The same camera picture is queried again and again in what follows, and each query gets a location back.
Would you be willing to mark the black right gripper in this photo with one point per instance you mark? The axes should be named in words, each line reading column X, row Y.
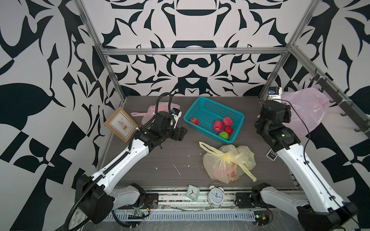
column 288, row 109

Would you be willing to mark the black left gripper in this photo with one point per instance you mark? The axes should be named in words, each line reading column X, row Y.
column 178, row 134

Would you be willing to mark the smooth red apple with stem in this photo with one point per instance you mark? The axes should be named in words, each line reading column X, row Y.
column 194, row 121

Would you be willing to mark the pink plastic bag front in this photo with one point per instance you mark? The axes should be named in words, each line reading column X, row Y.
column 309, row 108

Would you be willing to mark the pink plastic bag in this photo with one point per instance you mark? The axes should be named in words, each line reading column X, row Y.
column 309, row 108
column 146, row 116

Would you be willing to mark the small dark red apple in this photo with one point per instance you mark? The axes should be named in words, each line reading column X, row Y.
column 228, row 130

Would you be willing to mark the green apple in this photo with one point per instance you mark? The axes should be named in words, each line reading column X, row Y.
column 224, row 135

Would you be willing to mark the yellow plastic bag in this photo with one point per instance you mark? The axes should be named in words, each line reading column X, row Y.
column 228, row 163

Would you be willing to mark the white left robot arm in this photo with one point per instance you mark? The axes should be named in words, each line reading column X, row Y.
column 96, row 195

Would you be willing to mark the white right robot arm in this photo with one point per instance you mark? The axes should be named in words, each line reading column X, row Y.
column 324, row 209

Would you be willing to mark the pink plastic bag rear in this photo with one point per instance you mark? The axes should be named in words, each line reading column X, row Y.
column 146, row 116

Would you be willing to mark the gold framed picture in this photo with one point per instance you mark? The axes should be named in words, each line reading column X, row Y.
column 121, row 124

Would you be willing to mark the grey calculator remote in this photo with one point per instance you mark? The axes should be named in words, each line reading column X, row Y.
column 271, row 155

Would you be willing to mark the teal perforated plastic basket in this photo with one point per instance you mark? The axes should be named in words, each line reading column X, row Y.
column 207, row 111

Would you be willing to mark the small teal square clock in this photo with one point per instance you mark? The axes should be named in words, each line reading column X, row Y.
column 192, row 192

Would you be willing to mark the white twin-bell alarm clock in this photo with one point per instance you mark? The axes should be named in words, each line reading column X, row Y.
column 216, row 195

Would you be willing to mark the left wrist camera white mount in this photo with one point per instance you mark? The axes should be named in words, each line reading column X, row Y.
column 176, row 113

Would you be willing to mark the wall hook rail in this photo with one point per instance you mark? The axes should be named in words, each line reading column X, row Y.
column 348, row 106

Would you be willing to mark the white slotted cable duct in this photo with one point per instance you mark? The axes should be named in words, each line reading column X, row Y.
column 157, row 216

